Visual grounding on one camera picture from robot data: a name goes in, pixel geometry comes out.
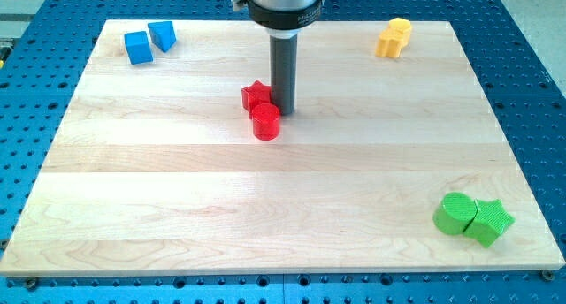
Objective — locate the red star block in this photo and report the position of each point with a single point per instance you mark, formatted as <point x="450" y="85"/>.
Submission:
<point x="255" y="94"/>

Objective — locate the yellow star block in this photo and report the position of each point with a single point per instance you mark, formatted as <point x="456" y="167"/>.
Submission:
<point x="390" y="43"/>

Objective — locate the blue cube block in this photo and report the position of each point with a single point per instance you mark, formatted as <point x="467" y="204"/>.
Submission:
<point x="137" y="47"/>

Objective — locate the green star block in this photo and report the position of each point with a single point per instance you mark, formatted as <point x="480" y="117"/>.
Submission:
<point x="490" y="222"/>

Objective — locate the red cylinder block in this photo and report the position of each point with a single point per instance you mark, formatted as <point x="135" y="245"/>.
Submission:
<point x="265" y="120"/>

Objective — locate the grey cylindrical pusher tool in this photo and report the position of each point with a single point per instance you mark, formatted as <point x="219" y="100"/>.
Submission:
<point x="283" y="52"/>

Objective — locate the wooden board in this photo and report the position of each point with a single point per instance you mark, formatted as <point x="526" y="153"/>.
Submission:
<point x="155" y="169"/>

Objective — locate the blue triangular prism block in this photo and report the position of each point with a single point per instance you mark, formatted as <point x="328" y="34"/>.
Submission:
<point x="162" y="34"/>

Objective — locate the yellow hexagon block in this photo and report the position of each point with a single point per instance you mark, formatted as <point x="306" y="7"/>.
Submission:
<point x="401" y="30"/>

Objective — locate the green cylinder block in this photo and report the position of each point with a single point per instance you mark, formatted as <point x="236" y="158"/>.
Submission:
<point x="454" y="213"/>

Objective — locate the blue perforated table plate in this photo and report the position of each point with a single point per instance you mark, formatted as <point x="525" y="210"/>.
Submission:
<point x="45" y="66"/>

